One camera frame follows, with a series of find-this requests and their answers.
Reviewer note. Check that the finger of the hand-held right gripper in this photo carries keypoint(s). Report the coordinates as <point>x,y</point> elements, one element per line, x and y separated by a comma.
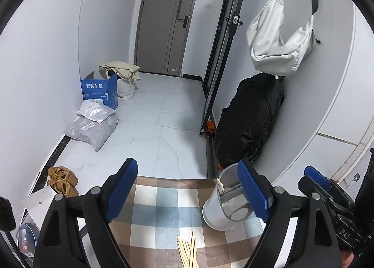
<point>317,176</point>

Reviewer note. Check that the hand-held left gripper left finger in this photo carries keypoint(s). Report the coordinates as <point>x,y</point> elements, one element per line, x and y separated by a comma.
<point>125,189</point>

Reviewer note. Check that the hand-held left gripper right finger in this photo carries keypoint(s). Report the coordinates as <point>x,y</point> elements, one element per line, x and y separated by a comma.
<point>252,192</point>

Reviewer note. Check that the pale wooden chopstick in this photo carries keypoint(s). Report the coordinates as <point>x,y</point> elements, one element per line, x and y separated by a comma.
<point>220,186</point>

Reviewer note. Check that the grey utensil holder cup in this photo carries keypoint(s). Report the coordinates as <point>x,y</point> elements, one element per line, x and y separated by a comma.
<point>216,212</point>

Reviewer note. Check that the pile of chopsticks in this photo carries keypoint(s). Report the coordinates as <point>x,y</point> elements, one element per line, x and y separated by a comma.
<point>187,250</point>

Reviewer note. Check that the white shoulder bag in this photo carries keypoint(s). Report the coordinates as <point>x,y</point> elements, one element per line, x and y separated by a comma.
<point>277,40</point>

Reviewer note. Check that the checkered tablecloth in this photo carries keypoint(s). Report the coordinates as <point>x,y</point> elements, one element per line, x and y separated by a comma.
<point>163,212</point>

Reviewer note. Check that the black backpack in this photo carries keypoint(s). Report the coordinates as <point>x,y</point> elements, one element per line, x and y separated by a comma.
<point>245,127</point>

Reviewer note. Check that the grey plastic mailer bag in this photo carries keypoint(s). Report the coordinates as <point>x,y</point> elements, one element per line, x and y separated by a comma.
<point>92,130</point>

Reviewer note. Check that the white cabinet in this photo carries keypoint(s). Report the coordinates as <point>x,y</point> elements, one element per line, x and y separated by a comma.
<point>336,104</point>

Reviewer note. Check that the orange small object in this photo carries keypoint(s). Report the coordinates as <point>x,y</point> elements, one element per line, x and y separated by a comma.
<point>209,128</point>

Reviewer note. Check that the white plastic mailer bag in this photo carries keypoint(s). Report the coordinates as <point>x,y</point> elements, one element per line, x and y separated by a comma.
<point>95,110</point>

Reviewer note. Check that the white flat board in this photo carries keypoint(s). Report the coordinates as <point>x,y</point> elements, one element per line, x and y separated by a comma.
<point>36,203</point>

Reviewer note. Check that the blue cardboard box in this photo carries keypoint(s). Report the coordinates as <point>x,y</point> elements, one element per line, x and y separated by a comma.
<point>100,91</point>

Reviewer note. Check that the blue round tin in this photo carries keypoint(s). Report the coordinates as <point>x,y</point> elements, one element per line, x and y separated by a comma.
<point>27,237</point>

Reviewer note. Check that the black tripod stand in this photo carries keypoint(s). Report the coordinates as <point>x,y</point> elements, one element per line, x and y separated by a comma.
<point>222,52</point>

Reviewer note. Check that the grey entrance door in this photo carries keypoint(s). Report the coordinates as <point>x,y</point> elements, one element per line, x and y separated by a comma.
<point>163,22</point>

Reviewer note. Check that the wall power outlet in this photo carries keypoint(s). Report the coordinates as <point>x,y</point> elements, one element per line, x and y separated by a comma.
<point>355,177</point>

